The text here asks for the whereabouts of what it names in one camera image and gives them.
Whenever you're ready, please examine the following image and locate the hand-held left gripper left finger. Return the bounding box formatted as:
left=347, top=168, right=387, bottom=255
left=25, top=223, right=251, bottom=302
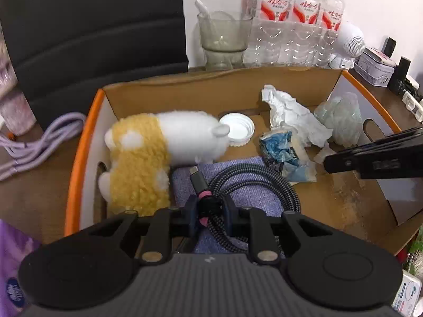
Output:
left=88, top=195, right=199, bottom=266

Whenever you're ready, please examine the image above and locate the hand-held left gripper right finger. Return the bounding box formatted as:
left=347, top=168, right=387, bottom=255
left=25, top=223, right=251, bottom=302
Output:
left=221, top=194, right=334, bottom=266

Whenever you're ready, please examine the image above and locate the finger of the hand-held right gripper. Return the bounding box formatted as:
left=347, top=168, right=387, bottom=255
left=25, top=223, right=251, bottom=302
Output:
left=323, top=139, right=423, bottom=180
left=362, top=126, right=423, bottom=149

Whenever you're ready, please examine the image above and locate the purple linen pouch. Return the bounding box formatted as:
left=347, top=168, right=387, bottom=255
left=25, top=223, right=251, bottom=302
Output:
left=169, top=156, right=285, bottom=254

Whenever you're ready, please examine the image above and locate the black braided cable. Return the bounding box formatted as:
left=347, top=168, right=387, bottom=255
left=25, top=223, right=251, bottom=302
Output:
left=189, top=162, right=302, bottom=250

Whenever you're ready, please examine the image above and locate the iridescent organza pouch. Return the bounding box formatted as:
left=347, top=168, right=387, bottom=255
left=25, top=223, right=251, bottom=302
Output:
left=313, top=92, right=363, bottom=146

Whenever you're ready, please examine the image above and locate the yellow white plush hamster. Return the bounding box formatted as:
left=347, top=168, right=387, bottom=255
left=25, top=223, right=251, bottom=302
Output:
left=98, top=111, right=230, bottom=217

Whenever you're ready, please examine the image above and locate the blue painted tissue packet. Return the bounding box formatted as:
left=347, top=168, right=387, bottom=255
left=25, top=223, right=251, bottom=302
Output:
left=259, top=130, right=318, bottom=183

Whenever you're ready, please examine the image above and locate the small white round cap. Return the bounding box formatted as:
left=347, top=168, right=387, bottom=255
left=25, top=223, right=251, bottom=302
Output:
left=219, top=113, right=256, bottom=146

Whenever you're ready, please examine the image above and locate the white tissue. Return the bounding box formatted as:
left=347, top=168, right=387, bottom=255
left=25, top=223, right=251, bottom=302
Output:
left=261, top=84, right=335, bottom=164

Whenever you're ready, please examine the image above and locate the red cardboard box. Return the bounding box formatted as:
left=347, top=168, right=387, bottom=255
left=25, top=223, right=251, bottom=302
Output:
left=64, top=66, right=423, bottom=256

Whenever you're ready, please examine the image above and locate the white power strip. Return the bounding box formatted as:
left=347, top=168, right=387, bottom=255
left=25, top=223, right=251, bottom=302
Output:
left=401, top=91, right=423, bottom=123

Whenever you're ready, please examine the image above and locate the black rectangular bottle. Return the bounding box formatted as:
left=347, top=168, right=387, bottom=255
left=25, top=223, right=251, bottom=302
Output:
left=388, top=56, right=411, bottom=95

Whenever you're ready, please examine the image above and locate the pale tin box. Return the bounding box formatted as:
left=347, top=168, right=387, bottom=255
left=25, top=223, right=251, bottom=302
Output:
left=357, top=47, right=396, bottom=87

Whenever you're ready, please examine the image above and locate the white robot speaker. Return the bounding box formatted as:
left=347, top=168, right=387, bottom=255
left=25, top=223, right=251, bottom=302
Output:
left=329, top=21, right=366, bottom=70

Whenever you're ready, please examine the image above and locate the clear water bottle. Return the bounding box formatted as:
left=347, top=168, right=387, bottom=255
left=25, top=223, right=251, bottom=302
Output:
left=243, top=0, right=293, bottom=67
left=284, top=0, right=323, bottom=67
left=315, top=0, right=346, bottom=68

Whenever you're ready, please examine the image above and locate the glass cup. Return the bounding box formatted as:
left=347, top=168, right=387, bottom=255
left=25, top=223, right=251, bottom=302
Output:
left=197, top=11, right=254, bottom=71

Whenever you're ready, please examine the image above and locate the purple tissue pack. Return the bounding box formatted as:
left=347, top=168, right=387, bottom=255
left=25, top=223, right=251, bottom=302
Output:
left=0, top=221, right=42, bottom=317

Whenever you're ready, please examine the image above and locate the black paper bag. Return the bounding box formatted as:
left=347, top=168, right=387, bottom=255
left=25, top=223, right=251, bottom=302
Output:
left=0, top=0, right=190, bottom=131

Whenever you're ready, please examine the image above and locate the purple textured vase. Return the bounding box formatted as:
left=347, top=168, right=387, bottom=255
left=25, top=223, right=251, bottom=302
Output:
left=0, top=23, right=37, bottom=136

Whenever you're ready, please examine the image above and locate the white spoon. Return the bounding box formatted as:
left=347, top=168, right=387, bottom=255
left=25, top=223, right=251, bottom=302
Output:
left=194, top=0, right=215, bottom=40

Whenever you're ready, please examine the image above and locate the purple cable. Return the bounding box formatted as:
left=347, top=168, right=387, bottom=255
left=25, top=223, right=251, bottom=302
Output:
left=0, top=111, right=87, bottom=182

